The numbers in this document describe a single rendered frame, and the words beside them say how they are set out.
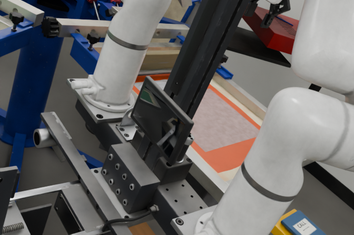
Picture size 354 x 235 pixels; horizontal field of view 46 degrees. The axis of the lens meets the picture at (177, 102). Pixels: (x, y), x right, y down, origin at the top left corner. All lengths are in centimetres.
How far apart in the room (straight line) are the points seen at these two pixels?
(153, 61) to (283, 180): 98
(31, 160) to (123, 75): 163
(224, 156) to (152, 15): 61
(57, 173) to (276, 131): 195
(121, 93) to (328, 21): 49
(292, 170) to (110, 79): 46
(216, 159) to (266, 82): 244
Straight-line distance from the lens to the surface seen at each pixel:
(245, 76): 378
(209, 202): 134
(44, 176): 240
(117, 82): 91
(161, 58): 153
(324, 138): 59
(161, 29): 182
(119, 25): 86
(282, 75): 359
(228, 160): 130
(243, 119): 157
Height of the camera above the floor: 164
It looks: 28 degrees down
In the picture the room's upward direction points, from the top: 24 degrees clockwise
